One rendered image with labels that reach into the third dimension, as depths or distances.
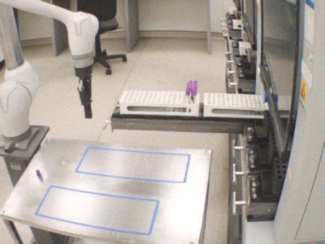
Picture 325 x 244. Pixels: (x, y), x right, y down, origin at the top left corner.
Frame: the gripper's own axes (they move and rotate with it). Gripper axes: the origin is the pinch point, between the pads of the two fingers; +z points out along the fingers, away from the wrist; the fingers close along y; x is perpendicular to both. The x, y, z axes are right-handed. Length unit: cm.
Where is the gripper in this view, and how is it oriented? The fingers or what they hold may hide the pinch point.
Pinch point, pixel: (87, 110)
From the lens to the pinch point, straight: 157.3
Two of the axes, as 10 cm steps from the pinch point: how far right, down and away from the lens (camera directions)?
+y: 1.2, -5.0, 8.6
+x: -9.9, -0.3, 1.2
